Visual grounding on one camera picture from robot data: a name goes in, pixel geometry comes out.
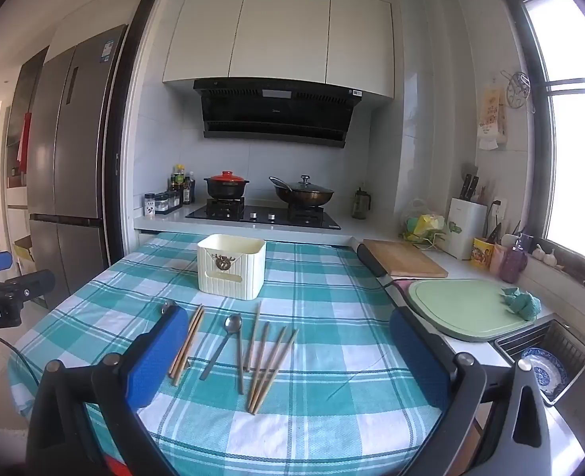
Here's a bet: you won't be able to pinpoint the wok with glass lid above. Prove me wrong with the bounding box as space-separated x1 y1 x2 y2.
269 175 335 209

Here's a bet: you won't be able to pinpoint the cream ribbed utensil holder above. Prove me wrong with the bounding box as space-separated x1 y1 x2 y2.
196 233 266 301

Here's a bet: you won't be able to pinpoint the metal wire rack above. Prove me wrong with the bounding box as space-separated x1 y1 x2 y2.
400 200 448 250

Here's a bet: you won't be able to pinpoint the teal dish cloth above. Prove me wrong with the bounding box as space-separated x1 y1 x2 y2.
502 286 542 321

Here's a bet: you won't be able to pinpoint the yellow printed cup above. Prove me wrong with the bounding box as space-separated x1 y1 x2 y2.
472 237 495 271

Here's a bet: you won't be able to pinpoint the hanging printed towel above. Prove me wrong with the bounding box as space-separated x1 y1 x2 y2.
477 81 508 150

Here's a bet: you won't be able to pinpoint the metal wire trivet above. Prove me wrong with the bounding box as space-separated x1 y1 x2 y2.
502 70 534 112

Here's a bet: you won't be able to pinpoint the black clay pot red lid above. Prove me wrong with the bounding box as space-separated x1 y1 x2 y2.
204 171 250 200

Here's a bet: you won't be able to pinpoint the white wall cabinets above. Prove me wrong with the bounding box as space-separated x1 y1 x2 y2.
162 0 396 100

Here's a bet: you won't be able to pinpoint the red hanging cloth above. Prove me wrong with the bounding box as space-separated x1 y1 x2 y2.
17 112 32 170

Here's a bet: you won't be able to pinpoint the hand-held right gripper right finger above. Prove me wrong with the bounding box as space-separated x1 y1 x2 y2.
389 306 554 476

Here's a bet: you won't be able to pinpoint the white knife block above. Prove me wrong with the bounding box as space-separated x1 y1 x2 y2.
445 197 488 261

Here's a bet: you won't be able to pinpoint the pale wooden chopstick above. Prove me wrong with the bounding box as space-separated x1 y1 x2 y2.
168 304 203 378
172 306 206 388

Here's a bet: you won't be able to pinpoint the purple soap bottle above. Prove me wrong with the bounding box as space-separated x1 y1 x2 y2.
500 232 528 284

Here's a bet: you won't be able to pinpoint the steel sink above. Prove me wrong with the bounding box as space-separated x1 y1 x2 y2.
493 318 585 407

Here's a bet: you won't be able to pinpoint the blue white bowl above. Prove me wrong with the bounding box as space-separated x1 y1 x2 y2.
521 347 569 398

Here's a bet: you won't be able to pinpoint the dark green water jug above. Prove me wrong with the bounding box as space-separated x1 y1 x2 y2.
352 187 371 220

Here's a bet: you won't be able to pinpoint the wooden cutting board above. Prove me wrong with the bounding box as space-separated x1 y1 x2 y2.
362 239 449 279

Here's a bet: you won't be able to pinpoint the metal spoon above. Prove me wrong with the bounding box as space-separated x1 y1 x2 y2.
199 313 244 382
234 332 244 396

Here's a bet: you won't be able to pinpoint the dark framed window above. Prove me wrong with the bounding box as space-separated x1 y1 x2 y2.
496 0 585 303

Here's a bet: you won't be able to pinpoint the green cutting board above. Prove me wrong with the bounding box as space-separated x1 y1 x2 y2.
408 278 536 343

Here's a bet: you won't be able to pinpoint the black gas stove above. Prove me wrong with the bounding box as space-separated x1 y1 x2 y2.
185 197 342 231

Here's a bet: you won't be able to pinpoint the yellow sponge cloth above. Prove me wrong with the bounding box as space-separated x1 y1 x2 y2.
412 214 445 239

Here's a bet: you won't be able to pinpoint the grey refrigerator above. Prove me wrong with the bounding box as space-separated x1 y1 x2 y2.
27 24 127 311

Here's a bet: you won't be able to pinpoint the black range hood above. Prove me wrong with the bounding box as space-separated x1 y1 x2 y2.
193 78 364 148

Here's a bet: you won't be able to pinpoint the teal checked tablecloth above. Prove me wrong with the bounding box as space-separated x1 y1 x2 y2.
7 231 452 476

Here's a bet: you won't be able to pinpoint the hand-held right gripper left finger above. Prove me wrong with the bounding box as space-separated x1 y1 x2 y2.
25 301 194 476

